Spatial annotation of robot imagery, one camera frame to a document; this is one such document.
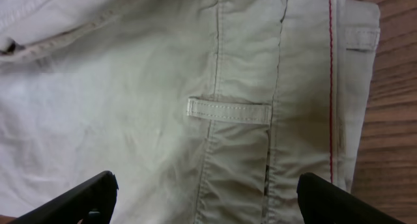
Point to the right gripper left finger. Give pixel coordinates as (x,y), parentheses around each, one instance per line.
(91,202)

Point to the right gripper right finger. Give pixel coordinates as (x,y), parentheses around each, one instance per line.
(321,202)

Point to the beige shorts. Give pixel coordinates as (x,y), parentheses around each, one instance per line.
(206,111)

